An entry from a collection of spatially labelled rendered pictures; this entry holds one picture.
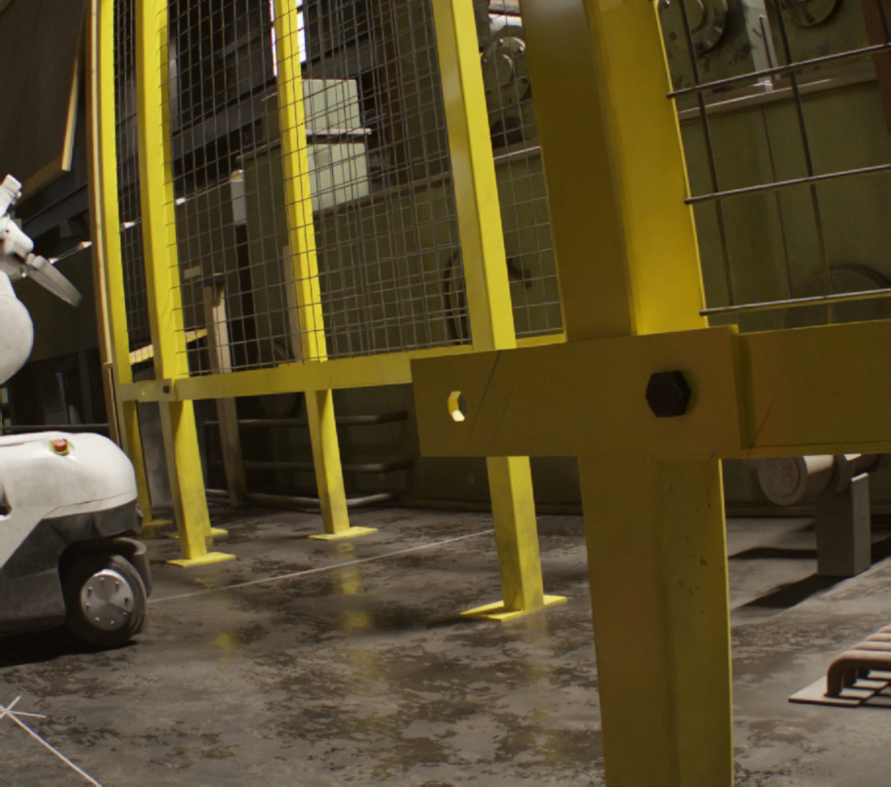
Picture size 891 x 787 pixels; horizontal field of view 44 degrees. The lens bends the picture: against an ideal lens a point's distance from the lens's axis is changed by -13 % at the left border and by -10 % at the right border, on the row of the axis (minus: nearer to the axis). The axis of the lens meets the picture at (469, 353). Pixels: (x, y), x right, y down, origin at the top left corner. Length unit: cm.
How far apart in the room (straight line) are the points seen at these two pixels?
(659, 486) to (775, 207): 207
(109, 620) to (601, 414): 153
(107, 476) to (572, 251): 150
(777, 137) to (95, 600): 166
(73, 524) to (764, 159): 160
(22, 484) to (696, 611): 149
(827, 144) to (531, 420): 197
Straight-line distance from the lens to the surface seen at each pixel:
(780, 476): 178
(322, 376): 228
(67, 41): 567
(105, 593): 199
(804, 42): 261
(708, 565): 56
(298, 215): 307
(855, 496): 189
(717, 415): 49
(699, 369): 49
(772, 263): 259
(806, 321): 250
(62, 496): 194
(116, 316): 370
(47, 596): 194
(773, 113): 258
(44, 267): 195
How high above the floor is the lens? 45
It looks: 1 degrees down
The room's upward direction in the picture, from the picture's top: 7 degrees counter-clockwise
